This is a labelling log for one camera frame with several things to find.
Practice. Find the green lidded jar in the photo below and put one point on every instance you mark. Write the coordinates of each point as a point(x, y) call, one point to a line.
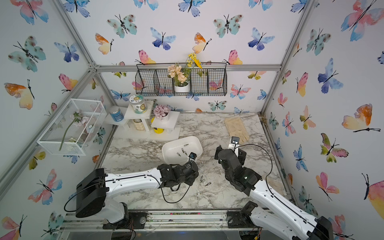
point(138, 103)

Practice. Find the white pot with flowers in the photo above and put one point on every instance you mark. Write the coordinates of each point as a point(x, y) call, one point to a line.
point(181, 74)

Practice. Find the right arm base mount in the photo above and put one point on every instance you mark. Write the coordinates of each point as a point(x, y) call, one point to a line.
point(250, 216)

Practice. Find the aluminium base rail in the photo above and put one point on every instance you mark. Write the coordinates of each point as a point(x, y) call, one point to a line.
point(187, 220)

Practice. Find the blue tin can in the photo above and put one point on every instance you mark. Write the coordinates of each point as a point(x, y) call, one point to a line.
point(116, 113)

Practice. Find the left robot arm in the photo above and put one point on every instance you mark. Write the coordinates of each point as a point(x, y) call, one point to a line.
point(95, 193)

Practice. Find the beige jar under shelf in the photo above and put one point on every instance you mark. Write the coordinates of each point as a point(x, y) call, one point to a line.
point(139, 125)

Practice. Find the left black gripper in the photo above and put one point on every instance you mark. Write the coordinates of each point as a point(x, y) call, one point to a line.
point(191, 181)

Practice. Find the black wire wall basket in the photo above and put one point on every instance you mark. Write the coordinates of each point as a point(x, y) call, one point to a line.
point(152, 81)

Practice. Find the yellow round object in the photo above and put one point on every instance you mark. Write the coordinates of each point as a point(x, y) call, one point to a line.
point(157, 130)

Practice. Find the white wire mesh basket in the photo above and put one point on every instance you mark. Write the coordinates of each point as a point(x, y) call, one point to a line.
point(76, 143)

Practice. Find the pink flower pot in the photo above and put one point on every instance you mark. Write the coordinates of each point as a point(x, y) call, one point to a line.
point(162, 112)

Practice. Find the white plastic storage box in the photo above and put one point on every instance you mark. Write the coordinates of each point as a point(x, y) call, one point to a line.
point(178, 151)

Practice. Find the beige work glove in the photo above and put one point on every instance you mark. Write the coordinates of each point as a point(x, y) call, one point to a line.
point(236, 128)

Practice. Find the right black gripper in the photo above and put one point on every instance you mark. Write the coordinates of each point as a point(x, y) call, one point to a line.
point(220, 151)

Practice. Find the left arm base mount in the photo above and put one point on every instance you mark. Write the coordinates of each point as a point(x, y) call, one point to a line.
point(131, 221)

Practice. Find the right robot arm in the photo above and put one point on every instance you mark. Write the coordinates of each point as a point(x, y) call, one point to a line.
point(267, 208)

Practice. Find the artificial flower stem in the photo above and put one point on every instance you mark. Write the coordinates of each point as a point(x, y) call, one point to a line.
point(79, 120)

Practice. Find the white stepped display shelf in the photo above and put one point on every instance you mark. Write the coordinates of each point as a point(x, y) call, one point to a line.
point(126, 128)

